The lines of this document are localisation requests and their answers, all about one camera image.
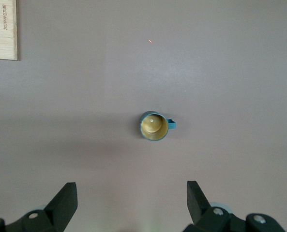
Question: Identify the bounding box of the bamboo cutting board, metal handle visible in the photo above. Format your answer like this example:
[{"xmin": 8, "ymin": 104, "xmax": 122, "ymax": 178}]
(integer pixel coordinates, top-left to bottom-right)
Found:
[{"xmin": 0, "ymin": 0, "xmax": 18, "ymax": 61}]

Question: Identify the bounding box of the brown table cover mat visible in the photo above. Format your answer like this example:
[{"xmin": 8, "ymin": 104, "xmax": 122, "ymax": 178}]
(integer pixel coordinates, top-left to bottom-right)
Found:
[{"xmin": 0, "ymin": 0, "xmax": 287, "ymax": 232}]

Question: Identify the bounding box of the teal cup with handle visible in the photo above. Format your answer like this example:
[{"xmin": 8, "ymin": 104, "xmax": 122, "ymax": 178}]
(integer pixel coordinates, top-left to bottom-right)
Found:
[{"xmin": 139, "ymin": 111, "xmax": 177, "ymax": 142}]

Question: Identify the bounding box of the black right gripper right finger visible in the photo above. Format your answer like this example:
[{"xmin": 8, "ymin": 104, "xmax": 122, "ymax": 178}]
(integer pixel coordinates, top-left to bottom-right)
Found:
[{"xmin": 181, "ymin": 180, "xmax": 287, "ymax": 232}]

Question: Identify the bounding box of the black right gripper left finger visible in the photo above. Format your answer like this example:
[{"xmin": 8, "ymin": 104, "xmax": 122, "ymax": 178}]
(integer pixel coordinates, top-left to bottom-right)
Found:
[{"xmin": 0, "ymin": 182, "xmax": 78, "ymax": 232}]

